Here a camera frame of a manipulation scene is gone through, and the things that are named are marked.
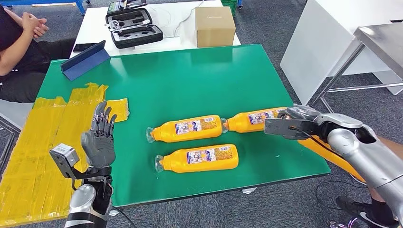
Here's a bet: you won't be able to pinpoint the blue tablet case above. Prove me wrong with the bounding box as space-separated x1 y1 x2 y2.
60 40 111 82

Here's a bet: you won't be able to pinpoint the white floor cable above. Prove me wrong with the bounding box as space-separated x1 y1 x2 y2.
348 173 403 209

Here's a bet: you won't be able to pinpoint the white desk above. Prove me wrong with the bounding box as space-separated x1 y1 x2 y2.
279 0 403 106

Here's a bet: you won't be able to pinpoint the green plastic crate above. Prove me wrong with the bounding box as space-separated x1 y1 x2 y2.
220 0 238 16

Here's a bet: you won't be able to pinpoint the black sneaker white logo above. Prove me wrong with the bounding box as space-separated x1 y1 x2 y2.
336 195 400 228

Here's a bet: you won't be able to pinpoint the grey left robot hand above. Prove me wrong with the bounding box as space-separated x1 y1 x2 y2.
81 101 118 169

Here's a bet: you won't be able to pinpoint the black foam-lined case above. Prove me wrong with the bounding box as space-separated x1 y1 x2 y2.
105 7 164 50

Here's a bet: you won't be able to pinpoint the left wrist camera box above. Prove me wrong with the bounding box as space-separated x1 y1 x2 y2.
49 143 81 180

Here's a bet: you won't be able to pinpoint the black device green label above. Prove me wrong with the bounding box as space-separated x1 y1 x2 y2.
107 0 148 15

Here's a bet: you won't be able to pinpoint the black floor cable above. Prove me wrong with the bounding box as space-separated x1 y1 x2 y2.
315 179 369 211

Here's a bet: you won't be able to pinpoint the person's left hand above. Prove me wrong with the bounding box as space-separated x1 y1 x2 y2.
21 12 48 33

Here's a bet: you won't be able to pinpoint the person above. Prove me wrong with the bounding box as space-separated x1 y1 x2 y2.
0 4 76 104
329 135 403 228

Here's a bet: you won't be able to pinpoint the person's right hand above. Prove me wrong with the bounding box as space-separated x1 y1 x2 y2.
33 24 50 39

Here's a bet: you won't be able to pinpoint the stainless steel table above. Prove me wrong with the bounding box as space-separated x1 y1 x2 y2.
310 21 403 114

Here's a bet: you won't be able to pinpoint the thin white table cable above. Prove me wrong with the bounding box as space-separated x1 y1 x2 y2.
173 0 205 38

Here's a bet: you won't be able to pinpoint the yellow taped cardboard sheet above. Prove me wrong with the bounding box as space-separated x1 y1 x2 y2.
0 82 130 228

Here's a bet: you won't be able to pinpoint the black phone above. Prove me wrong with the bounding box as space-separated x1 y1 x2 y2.
72 42 98 53

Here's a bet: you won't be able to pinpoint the dark sneaker pink laces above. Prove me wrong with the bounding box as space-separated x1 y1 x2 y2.
329 218 358 228

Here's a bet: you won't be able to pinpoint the white seat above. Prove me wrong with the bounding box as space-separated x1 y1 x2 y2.
0 99 35 130

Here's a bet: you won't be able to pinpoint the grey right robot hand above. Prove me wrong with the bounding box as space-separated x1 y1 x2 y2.
277 105 322 121

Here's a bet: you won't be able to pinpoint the orange plastic detergent bottle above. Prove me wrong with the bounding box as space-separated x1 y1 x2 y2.
221 107 288 134
154 144 239 174
297 135 367 184
145 114 223 144

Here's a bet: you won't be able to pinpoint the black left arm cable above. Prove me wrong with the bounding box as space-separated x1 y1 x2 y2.
113 206 137 228

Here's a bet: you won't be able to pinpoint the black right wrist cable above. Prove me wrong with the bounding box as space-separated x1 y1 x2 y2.
288 125 341 158

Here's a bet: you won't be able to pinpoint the brown cardboard box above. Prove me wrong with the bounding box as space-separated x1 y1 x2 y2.
194 6 236 48

